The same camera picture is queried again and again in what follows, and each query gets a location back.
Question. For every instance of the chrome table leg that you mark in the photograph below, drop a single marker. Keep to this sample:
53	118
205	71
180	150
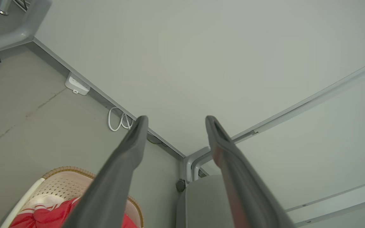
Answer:
3	7

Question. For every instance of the grey fabric sofa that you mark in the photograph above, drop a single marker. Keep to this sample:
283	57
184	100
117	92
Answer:
204	202

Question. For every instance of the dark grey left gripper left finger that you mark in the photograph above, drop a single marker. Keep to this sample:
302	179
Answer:
116	177

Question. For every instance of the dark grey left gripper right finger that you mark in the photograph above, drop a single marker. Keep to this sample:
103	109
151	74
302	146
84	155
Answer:
242	190

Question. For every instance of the grey partition leg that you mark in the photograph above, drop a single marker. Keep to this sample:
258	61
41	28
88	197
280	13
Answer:
188	164
197	167

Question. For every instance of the cream perforated laundry basket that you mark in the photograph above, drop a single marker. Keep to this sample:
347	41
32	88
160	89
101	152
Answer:
62	182

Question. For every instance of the white power strip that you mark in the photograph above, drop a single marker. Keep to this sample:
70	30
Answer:
76	85

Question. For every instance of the red and white garment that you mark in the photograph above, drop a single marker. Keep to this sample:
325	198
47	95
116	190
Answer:
49	217

